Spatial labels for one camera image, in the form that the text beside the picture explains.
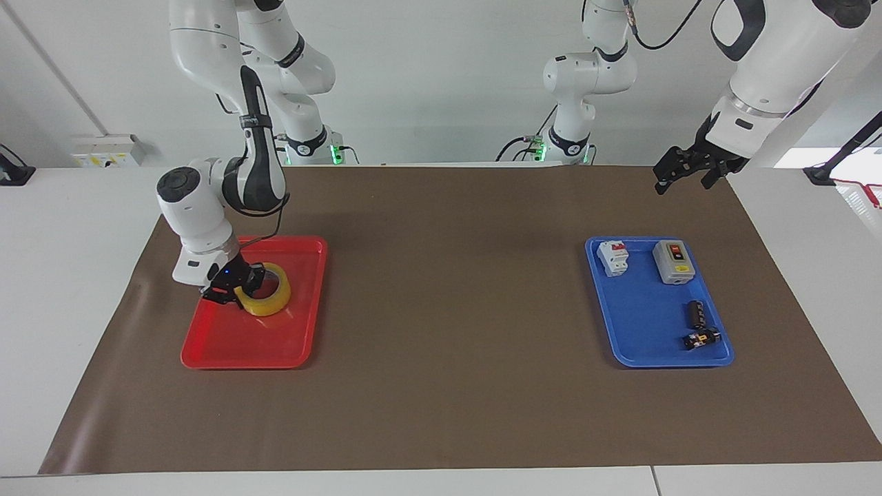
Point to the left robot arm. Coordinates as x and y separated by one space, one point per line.
778 55

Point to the yellow tape roll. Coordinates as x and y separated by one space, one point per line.
272 303

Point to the black stand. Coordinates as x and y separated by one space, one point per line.
15 173
844 151

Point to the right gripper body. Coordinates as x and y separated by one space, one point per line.
231 275

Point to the red plastic tray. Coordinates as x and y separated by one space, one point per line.
255 344

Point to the white circuit breaker red switches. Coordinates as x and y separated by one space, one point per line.
612 258

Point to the black cylinder part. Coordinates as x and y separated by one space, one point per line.
695 314

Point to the white wall socket box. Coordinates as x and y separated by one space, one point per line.
107 150

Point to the small black yellow part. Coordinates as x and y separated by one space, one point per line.
701 339

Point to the grey switch box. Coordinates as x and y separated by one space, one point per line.
672 263

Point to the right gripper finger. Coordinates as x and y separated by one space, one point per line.
255 275
222 297

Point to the blue plastic tray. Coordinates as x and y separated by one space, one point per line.
648 324

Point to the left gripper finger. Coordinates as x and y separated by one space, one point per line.
672 169
712 176

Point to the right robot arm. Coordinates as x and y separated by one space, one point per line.
207 48

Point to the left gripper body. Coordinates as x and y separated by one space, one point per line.
713 155

